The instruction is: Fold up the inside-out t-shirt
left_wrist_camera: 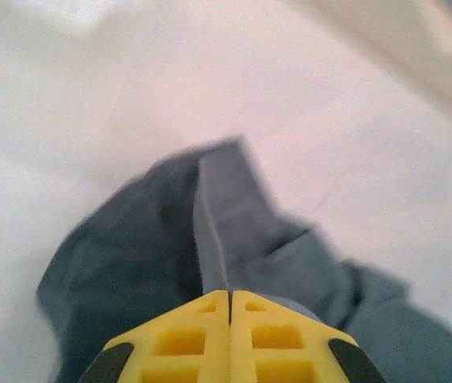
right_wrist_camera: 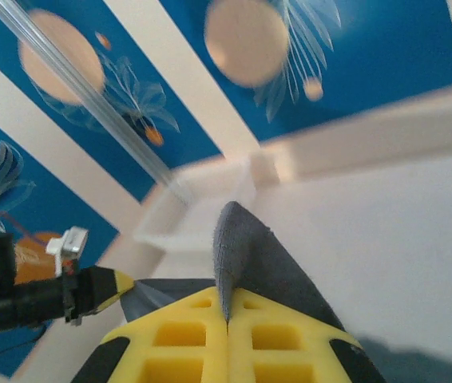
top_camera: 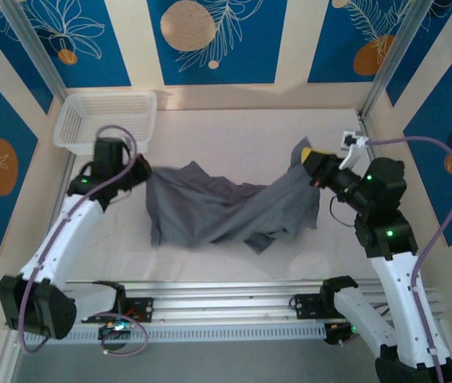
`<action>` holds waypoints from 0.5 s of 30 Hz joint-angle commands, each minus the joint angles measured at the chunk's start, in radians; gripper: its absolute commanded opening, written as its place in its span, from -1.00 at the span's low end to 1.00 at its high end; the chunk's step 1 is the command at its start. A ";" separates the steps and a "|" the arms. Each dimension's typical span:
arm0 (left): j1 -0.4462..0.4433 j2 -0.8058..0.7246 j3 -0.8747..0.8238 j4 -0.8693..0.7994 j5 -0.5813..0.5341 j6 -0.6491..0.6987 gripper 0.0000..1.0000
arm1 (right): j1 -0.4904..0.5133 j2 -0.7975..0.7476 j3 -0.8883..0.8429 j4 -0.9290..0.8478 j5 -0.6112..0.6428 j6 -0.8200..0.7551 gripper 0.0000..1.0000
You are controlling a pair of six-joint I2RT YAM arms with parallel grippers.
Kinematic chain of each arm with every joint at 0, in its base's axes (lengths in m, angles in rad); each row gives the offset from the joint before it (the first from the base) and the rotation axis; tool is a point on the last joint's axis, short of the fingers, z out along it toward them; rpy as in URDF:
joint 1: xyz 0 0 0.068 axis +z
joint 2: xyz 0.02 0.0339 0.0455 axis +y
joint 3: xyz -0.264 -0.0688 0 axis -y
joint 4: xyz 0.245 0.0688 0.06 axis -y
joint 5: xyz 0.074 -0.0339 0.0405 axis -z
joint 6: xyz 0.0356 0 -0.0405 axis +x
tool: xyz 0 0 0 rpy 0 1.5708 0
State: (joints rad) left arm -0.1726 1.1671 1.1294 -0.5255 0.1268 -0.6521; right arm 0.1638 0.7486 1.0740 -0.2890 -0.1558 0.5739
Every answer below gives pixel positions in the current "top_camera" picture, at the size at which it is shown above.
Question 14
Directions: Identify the white slotted cable duct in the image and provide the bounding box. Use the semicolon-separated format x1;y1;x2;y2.
21;322;327;345

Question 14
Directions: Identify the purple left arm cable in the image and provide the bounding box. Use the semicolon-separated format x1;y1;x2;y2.
17;124;150;357

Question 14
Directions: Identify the white perforated plastic basket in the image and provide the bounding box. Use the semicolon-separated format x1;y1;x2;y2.
52;90;159;156

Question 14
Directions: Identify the gray t-shirt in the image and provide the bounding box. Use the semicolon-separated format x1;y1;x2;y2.
145;136;323;257

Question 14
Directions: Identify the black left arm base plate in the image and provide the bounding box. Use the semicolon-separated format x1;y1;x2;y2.
124;296;156;324

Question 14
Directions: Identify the aluminium frame post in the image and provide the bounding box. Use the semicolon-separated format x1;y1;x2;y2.
0;0;70;101
359;0;430;120

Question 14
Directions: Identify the aluminium mounting rail frame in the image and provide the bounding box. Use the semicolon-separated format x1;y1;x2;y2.
4;278;447;332

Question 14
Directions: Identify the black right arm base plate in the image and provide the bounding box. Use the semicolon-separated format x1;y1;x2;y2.
292;292;327;321

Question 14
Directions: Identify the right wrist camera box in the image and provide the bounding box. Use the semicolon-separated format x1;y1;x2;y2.
340;130;371;171

